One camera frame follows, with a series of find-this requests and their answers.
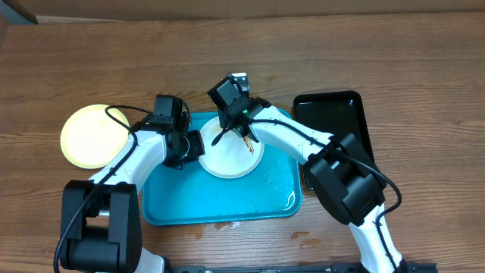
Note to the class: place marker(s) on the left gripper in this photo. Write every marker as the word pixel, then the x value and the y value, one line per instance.
pixel 197 150

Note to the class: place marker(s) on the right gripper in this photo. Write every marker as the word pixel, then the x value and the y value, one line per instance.
pixel 229 122

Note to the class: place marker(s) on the white plate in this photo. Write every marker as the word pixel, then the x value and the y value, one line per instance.
pixel 232 156

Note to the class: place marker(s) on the green rimmed plate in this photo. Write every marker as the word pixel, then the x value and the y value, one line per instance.
pixel 92 136

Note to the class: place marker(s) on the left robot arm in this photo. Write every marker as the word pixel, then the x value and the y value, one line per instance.
pixel 100 223

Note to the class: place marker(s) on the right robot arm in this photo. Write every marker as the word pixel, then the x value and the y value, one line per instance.
pixel 344 178

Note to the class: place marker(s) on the teal plastic tray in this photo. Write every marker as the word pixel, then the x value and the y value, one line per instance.
pixel 194 196

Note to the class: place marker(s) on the black rectangular tray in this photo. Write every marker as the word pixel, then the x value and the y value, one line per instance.
pixel 338 113

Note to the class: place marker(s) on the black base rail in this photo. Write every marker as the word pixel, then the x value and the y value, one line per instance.
pixel 334 268

